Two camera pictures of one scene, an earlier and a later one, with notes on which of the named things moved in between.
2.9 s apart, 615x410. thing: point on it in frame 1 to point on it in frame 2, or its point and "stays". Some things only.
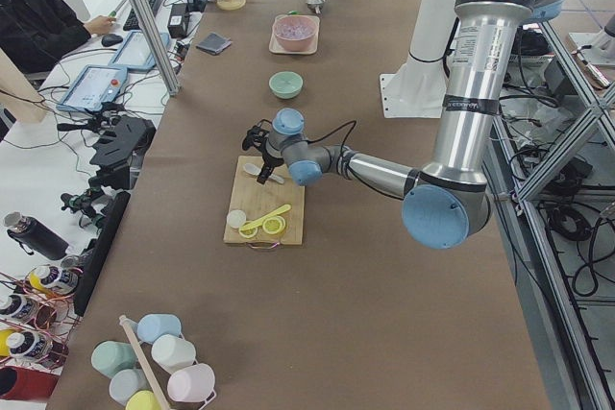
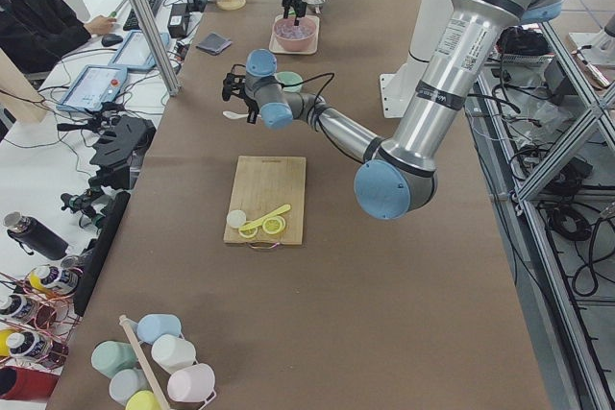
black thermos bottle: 35,236 stays
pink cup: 191,383 stays
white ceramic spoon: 254,169 to 232,115
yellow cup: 142,399 stays
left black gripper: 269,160 to 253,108
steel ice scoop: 316,3 stays
